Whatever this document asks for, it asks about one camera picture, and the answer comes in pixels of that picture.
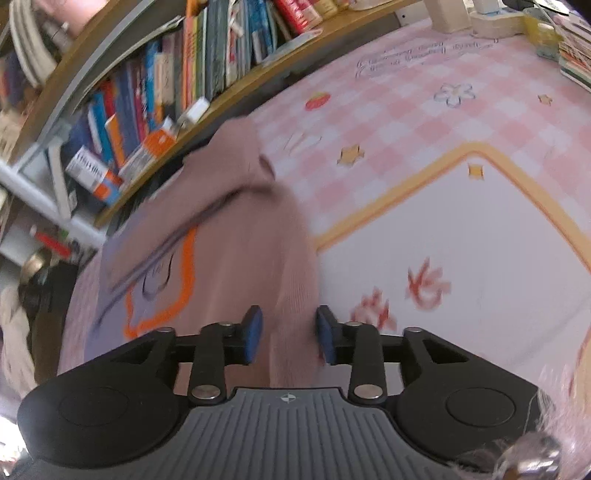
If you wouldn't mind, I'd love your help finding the purple and pink knit sweater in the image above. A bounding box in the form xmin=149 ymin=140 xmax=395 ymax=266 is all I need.
xmin=84 ymin=117 xmax=320 ymax=388

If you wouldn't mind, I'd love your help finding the brown and beige clothes pile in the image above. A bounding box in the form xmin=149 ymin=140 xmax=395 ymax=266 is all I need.
xmin=1 ymin=262 xmax=78 ymax=416

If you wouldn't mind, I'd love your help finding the pink checkered cartoon table mat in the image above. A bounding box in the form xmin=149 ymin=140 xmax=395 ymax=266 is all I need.
xmin=57 ymin=18 xmax=591 ymax=416

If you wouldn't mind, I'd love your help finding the gold metal bowl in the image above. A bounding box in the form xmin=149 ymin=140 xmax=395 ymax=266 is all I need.
xmin=20 ymin=248 xmax=52 ymax=284

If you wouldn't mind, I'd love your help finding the white orange medicine box flat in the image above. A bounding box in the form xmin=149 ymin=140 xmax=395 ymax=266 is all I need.
xmin=118 ymin=117 xmax=178 ymax=186

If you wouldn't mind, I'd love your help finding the white orange medicine box upright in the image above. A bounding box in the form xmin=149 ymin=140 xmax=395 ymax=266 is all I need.
xmin=65 ymin=146 xmax=123 ymax=205

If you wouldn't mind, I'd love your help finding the small white charger block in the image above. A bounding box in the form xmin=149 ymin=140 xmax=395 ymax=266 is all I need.
xmin=176 ymin=97 xmax=211 ymax=129

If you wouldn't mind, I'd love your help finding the wooden white bookshelf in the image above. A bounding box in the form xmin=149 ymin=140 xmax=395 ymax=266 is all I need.
xmin=1 ymin=1 xmax=402 ymax=247

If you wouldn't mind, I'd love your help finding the red thick dictionary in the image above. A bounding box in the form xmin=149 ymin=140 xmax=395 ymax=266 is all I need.
xmin=273 ymin=0 xmax=322 ymax=34

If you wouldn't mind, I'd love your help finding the white power strip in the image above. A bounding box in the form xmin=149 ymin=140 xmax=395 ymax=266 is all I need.
xmin=470 ymin=9 xmax=525 ymax=40

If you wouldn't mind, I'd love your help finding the small yellow glass jar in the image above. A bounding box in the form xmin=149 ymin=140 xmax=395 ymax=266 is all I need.
xmin=523 ymin=7 xmax=560 ymax=61

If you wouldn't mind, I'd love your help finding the stack of books at right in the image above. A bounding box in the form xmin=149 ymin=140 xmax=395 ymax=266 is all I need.
xmin=555 ymin=11 xmax=591 ymax=91

